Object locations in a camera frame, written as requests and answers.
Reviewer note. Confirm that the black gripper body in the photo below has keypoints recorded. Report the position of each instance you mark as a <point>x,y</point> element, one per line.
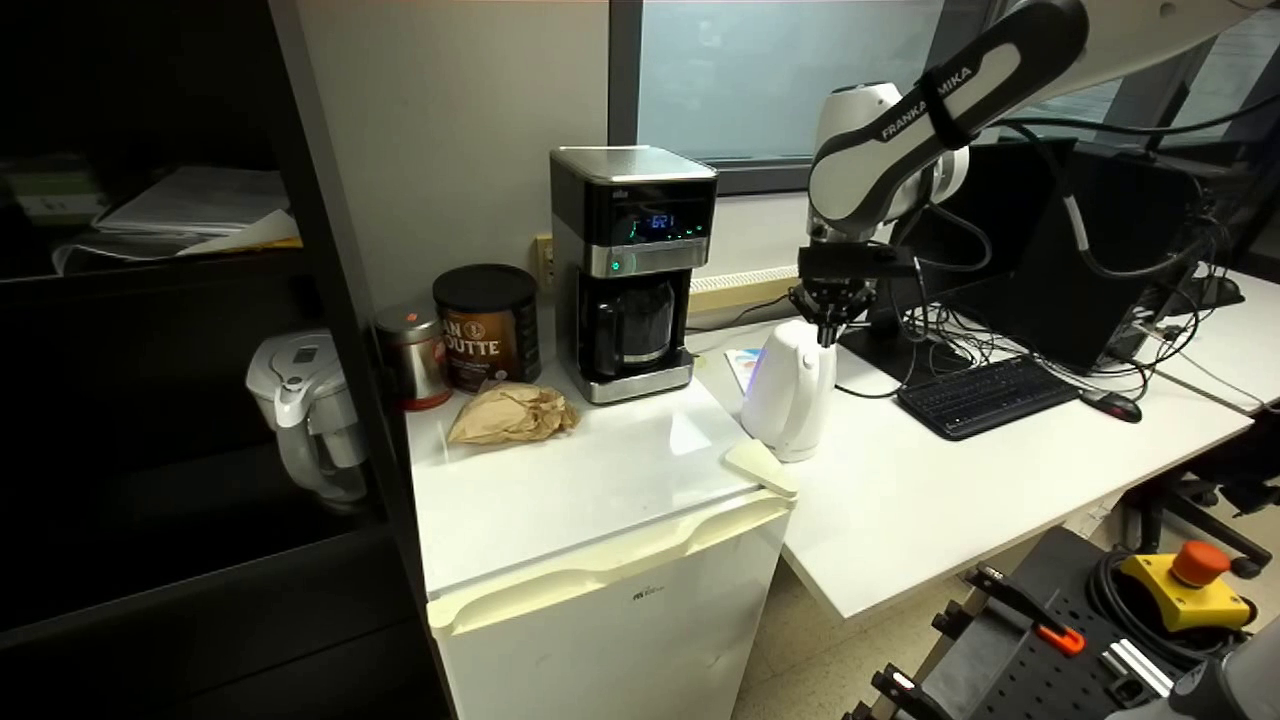
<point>853,274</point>

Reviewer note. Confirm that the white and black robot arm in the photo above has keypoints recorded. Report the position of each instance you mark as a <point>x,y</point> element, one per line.
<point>933,112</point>

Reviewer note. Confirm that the black keyboard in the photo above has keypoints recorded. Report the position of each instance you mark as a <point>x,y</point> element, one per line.
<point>987,396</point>

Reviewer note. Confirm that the black silver coffee maker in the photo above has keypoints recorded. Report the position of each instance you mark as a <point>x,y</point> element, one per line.
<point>639,264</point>

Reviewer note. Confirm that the black computer monitor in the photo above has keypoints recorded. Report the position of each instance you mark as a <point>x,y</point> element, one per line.
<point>1065,254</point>

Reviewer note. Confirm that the grey framed window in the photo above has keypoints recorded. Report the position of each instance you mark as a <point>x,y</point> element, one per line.
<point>760,72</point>

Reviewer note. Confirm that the black computer mouse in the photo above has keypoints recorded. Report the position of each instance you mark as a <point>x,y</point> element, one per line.
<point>1115,407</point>

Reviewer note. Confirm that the white mini fridge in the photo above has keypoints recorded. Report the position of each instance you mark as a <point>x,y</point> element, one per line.
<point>603,532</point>

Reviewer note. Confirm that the brown paper bag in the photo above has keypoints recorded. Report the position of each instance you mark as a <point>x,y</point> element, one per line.
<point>505,417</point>

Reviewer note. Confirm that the dark brown coffee can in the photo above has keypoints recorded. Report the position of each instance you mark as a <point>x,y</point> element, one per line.
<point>487,331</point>

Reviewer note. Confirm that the black equipment cart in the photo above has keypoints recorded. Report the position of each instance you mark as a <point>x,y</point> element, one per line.
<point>1013,666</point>

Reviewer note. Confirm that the small red silver can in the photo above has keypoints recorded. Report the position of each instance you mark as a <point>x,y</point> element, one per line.
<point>417,363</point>

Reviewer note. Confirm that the black office chair base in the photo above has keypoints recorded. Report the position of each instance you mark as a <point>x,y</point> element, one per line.
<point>1212,512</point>

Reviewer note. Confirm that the yellow emergency stop button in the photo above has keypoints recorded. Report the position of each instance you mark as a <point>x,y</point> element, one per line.
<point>1184,587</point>

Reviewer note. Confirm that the white water filter pitcher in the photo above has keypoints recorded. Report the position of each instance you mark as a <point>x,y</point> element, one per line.
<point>309,407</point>

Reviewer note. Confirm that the stack of white papers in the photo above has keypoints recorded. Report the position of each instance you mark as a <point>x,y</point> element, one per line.
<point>201,214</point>

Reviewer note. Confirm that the black shelf unit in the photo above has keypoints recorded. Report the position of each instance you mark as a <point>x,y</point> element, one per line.
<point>163,573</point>

